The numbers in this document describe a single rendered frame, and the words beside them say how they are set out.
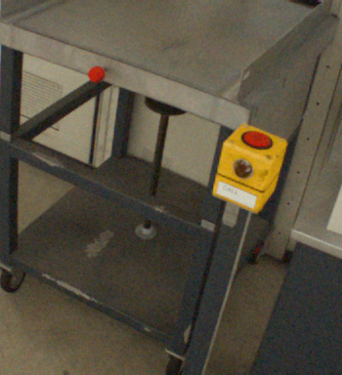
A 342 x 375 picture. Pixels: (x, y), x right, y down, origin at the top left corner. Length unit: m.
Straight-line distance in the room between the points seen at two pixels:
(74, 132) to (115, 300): 0.81
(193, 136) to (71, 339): 0.75
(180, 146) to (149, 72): 0.91
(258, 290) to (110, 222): 0.51
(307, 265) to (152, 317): 0.64
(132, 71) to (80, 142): 1.08
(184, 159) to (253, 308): 0.53
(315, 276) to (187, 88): 0.42
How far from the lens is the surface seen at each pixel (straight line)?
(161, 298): 1.77
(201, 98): 1.27
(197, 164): 2.18
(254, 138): 1.02
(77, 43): 1.39
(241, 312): 2.03
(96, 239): 1.91
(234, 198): 1.04
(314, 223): 1.15
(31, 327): 1.89
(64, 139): 2.41
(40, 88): 2.39
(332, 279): 1.17
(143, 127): 2.22
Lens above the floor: 1.41
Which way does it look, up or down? 36 degrees down
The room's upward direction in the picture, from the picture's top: 10 degrees clockwise
